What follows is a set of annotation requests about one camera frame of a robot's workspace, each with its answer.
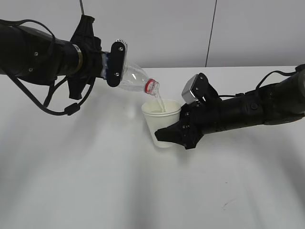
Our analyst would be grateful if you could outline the clear plastic water bottle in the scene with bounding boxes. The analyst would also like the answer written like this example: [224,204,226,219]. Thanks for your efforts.
[102,52,161,97]

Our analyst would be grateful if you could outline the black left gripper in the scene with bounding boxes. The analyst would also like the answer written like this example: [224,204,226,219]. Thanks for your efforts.
[68,15,106,100]

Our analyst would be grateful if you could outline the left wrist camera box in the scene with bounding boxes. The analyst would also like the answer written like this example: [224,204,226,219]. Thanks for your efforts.
[106,39,128,87]

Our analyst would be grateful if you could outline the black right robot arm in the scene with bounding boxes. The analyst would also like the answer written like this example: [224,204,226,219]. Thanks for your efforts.
[154,64,305,149]

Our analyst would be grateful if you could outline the white paper cup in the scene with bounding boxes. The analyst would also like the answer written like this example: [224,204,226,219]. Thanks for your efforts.
[142,99,181,148]

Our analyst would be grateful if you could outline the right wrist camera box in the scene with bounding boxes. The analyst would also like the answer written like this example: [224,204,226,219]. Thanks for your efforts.
[182,73,221,104]

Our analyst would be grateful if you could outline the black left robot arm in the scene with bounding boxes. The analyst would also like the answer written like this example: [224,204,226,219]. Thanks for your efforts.
[0,15,102,100]

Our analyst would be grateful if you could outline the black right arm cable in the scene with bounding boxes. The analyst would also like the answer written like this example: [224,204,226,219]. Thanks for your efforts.
[218,63,305,99]

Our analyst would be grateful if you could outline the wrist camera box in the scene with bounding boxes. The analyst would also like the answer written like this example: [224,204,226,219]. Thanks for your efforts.
[106,39,128,87]
[182,73,221,104]

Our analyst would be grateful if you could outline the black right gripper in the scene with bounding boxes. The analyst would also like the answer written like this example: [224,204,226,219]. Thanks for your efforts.
[154,99,223,149]

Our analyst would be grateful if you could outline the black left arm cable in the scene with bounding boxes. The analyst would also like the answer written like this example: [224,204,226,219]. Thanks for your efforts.
[0,19,95,117]

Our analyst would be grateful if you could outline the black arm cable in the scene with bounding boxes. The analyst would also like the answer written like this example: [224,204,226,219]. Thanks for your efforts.
[0,19,95,117]
[218,63,305,99]

